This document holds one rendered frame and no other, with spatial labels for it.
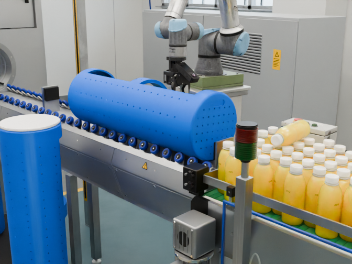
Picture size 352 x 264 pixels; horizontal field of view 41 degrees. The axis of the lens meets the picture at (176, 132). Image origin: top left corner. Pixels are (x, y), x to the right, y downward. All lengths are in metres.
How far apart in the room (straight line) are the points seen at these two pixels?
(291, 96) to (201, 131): 1.72
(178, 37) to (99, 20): 5.44
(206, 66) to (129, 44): 5.25
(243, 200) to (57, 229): 1.21
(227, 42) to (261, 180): 0.93
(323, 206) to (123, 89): 1.07
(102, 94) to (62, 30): 4.95
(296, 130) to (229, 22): 0.77
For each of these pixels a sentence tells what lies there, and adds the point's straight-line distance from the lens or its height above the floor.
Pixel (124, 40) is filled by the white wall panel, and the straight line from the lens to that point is 7.57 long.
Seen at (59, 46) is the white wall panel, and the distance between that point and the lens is 7.15.
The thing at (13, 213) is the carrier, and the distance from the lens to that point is 2.36.
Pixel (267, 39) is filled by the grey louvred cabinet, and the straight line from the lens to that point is 3.62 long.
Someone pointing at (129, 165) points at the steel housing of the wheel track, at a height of 0.86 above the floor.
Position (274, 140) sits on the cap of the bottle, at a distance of 1.67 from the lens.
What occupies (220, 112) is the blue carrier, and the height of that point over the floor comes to 1.15.
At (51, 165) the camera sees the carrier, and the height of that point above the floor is 0.85.
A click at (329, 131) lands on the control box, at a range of 1.94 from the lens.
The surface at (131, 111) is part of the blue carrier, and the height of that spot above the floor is 1.12.
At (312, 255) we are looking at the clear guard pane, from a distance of 1.45.
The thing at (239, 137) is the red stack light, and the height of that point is 1.22.
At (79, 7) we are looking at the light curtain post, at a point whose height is 1.53.
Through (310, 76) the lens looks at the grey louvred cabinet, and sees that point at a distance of 3.60.
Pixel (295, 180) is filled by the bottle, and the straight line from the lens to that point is 1.52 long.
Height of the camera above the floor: 1.61
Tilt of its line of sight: 16 degrees down
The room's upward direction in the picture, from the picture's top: straight up
